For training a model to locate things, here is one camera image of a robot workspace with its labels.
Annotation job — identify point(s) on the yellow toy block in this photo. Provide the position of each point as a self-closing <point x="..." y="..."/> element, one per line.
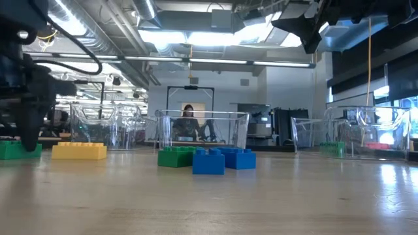
<point x="79" y="152"/>

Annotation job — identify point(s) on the grey ceiling box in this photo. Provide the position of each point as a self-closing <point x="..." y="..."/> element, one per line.
<point x="222" y="18"/>

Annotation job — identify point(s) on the grey wall box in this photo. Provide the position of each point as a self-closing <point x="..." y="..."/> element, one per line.
<point x="194" y="80"/>
<point x="244" y="82"/>

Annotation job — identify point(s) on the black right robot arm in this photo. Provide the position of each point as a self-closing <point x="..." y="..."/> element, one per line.
<point x="359" y="9"/>

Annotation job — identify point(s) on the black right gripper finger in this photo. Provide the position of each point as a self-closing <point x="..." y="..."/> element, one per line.
<point x="290" y="17"/>
<point x="294" y="26"/>

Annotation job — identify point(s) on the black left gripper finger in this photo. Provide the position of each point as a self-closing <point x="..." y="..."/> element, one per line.
<point x="30" y="130"/>

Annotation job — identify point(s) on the blue toy block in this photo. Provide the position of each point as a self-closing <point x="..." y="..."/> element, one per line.
<point x="240" y="160"/>
<point x="208" y="164"/>

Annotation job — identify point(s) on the person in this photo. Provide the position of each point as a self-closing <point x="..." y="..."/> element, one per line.
<point x="187" y="125"/>
<point x="60" y="120"/>

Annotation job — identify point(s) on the clear plastic bin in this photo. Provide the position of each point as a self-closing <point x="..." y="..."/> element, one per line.
<point x="310" y="137"/>
<point x="94" y="130"/>
<point x="170" y="130"/>

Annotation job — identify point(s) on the green toy block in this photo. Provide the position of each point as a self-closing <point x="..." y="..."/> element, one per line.
<point x="9" y="151"/>
<point x="174" y="158"/>
<point x="332" y="150"/>

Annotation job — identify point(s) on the red bag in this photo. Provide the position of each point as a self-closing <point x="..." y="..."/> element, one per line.
<point x="377" y="146"/>

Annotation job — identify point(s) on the long ceiling light bar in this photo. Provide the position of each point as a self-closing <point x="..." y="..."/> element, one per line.
<point x="215" y="61"/>

